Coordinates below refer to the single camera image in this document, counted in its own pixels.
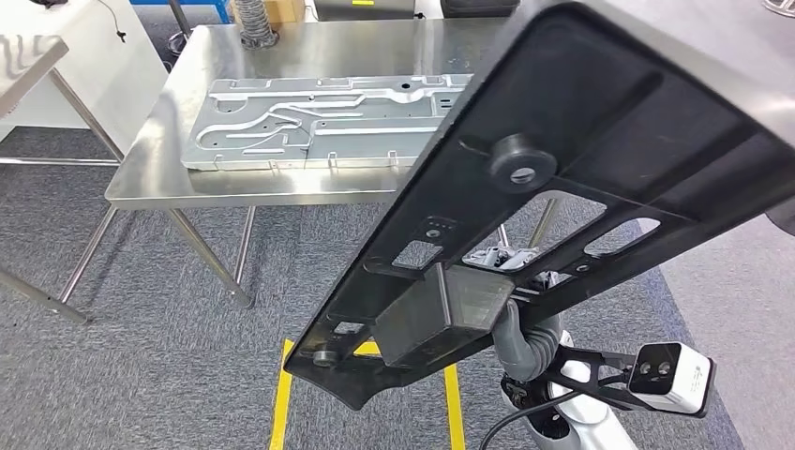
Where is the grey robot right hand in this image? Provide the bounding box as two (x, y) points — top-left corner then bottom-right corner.
(462, 244), (563, 383)

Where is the black plastic bracket part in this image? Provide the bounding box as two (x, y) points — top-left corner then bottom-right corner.
(283, 0), (795, 413)

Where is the stainless steel workbench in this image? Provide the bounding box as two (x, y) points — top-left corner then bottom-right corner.
(104, 0), (795, 310)

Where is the stamped grey metal panel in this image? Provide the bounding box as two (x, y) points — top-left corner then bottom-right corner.
(180, 73), (476, 172)

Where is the black pole stand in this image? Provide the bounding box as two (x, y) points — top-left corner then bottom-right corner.
(166, 0), (195, 57)

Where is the white cabinet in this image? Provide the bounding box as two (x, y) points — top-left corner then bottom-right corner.
(0, 0), (170, 157)

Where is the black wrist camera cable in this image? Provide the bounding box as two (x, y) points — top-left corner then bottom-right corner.
(478, 391), (578, 450)

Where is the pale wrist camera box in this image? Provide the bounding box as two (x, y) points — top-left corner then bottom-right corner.
(543, 341), (716, 418)

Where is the ribbed grey hose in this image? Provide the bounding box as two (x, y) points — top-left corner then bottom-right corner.
(232, 0), (280, 51)

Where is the thin black cable with clip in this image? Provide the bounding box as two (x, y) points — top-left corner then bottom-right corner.
(96, 0), (128, 43)

